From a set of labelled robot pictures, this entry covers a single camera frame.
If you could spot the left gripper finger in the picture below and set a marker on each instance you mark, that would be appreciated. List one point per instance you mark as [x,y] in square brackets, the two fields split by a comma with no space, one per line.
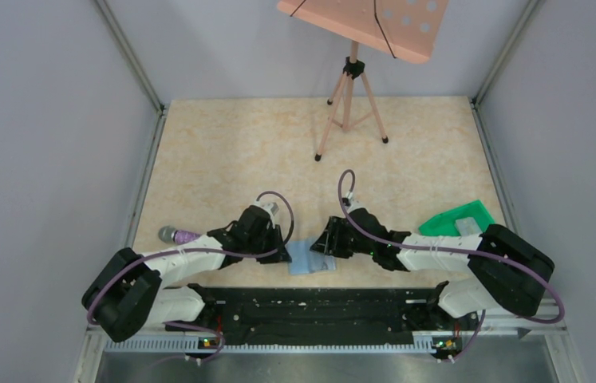
[279,243]
[278,257]

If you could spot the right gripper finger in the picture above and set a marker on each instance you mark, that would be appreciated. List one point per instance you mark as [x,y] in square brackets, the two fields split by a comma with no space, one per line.
[323,247]
[331,231]

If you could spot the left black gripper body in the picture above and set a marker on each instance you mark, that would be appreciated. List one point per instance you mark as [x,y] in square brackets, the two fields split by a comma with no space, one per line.
[265,243]

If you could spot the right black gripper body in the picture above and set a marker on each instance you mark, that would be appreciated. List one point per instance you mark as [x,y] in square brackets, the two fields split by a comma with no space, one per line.
[349,244]

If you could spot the beige card holder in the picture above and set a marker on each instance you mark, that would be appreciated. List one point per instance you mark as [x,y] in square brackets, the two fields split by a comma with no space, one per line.
[305,261]

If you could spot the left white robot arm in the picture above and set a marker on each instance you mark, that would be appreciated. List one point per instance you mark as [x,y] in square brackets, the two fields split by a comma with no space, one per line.
[137,290]

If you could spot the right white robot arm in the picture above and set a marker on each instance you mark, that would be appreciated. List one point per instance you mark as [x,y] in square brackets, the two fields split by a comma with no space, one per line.
[503,270]

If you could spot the card in green bin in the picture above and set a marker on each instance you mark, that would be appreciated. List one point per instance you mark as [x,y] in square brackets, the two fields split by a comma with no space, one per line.
[467,226]

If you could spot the purple glitter microphone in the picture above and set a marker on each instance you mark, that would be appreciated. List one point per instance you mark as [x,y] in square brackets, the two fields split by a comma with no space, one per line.
[170,234]

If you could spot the green plastic bin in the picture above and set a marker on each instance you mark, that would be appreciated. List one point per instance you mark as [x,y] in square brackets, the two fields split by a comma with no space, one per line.
[443,223]

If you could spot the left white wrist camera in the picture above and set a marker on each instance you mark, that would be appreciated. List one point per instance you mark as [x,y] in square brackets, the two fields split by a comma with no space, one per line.
[271,208]

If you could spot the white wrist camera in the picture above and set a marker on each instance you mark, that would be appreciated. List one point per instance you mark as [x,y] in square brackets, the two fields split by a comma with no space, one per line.
[271,208]
[350,203]

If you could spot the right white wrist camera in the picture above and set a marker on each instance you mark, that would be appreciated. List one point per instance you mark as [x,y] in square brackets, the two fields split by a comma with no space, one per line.
[350,203]

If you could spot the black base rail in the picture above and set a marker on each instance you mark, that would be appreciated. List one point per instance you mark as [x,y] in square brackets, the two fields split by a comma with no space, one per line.
[325,316]

